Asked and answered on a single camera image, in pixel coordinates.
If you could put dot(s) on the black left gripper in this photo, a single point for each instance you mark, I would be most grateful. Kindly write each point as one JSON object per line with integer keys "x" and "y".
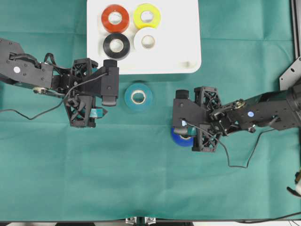
{"x": 80, "y": 107}

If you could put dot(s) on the teal tape roll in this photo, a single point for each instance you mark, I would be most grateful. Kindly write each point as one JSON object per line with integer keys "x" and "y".
{"x": 138, "y": 97}

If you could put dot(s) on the white rectangular plastic case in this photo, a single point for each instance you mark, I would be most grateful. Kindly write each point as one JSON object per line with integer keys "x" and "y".
{"x": 164, "y": 35}

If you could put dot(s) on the black tape roll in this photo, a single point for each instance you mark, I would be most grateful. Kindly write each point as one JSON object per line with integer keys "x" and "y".
{"x": 116, "y": 46}

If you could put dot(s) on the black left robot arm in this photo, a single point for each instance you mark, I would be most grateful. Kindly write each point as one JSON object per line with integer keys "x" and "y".
{"x": 21, "y": 69}

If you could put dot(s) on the yellow tape roll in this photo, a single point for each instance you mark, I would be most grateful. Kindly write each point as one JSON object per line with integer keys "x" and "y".
{"x": 146, "y": 15}

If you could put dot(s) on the white object at edge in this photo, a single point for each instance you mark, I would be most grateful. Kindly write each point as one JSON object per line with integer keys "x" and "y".
{"x": 297, "y": 190}

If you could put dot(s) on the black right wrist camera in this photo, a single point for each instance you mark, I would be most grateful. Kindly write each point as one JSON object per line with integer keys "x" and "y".
{"x": 186, "y": 111}

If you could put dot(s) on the red tape roll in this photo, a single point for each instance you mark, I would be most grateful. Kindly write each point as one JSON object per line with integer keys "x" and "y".
{"x": 115, "y": 18}

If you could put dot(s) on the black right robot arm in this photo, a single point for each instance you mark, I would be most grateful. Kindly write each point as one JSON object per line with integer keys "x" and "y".
{"x": 279, "y": 110}

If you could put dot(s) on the metal table clamp brackets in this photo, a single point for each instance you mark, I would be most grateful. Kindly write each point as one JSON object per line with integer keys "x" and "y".
{"x": 140, "y": 221}

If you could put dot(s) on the white tape roll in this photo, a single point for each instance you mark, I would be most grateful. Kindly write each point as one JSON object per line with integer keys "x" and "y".
{"x": 147, "y": 40}

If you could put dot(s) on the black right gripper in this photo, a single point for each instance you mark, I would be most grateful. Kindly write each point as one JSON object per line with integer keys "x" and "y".
{"x": 210, "y": 129}

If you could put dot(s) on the blue tape roll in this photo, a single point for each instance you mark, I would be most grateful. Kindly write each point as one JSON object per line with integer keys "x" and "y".
{"x": 180, "y": 140}

